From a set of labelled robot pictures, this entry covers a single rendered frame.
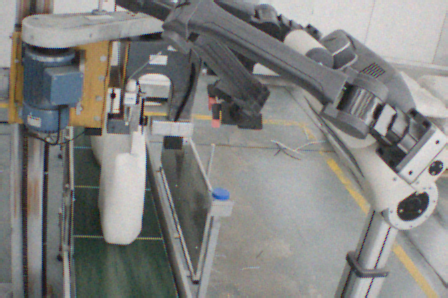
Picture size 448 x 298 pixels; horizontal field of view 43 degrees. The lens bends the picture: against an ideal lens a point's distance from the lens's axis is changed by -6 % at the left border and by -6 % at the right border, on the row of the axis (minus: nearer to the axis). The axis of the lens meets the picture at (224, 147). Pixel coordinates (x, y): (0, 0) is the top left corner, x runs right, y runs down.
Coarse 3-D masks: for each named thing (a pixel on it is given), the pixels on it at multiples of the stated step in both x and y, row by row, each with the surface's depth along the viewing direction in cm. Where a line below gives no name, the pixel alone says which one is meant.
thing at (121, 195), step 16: (112, 144) 236; (128, 144) 232; (144, 144) 245; (112, 160) 235; (128, 160) 233; (144, 160) 238; (112, 176) 235; (128, 176) 234; (144, 176) 238; (112, 192) 237; (128, 192) 237; (112, 208) 240; (128, 208) 240; (112, 224) 243; (128, 224) 244; (112, 240) 248; (128, 240) 249
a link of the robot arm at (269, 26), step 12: (216, 0) 154; (228, 0) 155; (240, 0) 159; (228, 12) 157; (240, 12) 156; (252, 12) 157; (276, 12) 162; (252, 24) 156; (264, 24) 156; (276, 24) 156; (276, 36) 158
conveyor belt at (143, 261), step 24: (96, 168) 306; (96, 192) 285; (144, 192) 293; (96, 216) 267; (144, 216) 274; (96, 240) 250; (144, 240) 257; (96, 264) 236; (120, 264) 239; (144, 264) 242; (168, 264) 245; (96, 288) 222; (120, 288) 225; (144, 288) 228; (168, 288) 231
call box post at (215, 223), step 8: (216, 216) 212; (216, 224) 214; (208, 232) 218; (216, 232) 216; (208, 240) 217; (216, 240) 217; (208, 248) 218; (208, 256) 220; (208, 264) 222; (208, 272) 224; (200, 280) 226; (200, 288) 226; (200, 296) 228
